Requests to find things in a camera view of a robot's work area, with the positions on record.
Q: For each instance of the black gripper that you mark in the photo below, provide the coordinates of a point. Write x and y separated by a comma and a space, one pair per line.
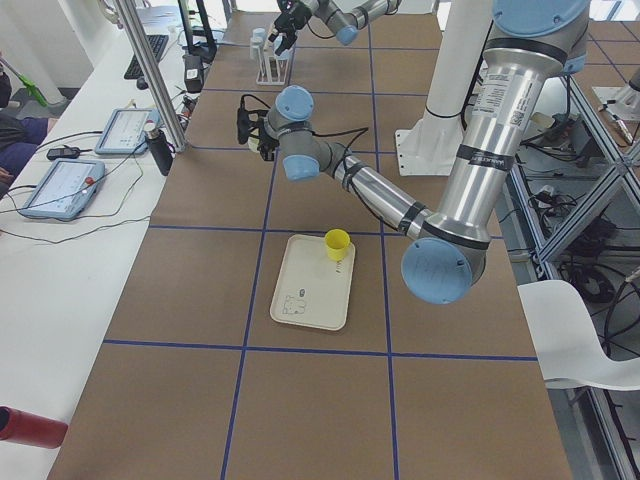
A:
264, 141
288, 22

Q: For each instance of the grey plastic cup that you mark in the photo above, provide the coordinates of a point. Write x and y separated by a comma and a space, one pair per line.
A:
282, 53

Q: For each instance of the light blue plastic cup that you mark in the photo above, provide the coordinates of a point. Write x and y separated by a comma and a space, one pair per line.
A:
256, 48

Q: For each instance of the yellow plastic cup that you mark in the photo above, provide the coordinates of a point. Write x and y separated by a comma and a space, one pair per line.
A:
337, 242

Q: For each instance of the pale green plastic cup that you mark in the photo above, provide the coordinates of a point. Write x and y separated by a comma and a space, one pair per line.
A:
253, 144

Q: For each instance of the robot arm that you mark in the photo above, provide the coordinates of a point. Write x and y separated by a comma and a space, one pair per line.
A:
492, 64
345, 26

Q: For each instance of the black water bottle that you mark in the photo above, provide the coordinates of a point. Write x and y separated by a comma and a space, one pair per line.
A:
158, 146

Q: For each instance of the cream plastic tray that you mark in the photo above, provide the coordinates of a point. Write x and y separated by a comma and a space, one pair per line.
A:
312, 290

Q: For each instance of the far blue teach pendant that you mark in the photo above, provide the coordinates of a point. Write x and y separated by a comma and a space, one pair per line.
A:
124, 131

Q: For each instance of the blue teach pendant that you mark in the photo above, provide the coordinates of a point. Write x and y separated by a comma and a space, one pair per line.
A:
65, 190
124, 131

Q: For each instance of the black handheld device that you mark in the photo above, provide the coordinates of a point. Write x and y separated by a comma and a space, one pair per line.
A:
63, 153

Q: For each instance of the near blue teach pendant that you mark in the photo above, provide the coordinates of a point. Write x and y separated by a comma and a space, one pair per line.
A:
65, 190

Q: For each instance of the person in black jacket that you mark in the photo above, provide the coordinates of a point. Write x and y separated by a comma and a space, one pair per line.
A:
20, 139

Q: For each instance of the white chair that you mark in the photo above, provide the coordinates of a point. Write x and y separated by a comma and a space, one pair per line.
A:
566, 343

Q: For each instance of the red water bottle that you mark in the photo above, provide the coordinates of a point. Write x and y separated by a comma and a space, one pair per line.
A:
29, 429

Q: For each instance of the white wire cup rack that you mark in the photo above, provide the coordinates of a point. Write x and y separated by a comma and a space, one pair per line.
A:
271, 72

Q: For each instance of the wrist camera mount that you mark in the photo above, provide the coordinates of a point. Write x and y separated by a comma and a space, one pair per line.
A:
248, 122

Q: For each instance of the aluminium frame post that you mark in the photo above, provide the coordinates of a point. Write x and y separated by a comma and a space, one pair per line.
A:
149, 65

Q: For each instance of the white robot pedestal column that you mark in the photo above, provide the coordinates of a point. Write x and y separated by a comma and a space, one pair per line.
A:
430, 147

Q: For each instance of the green handled tool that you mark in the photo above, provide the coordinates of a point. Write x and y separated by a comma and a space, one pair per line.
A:
28, 84

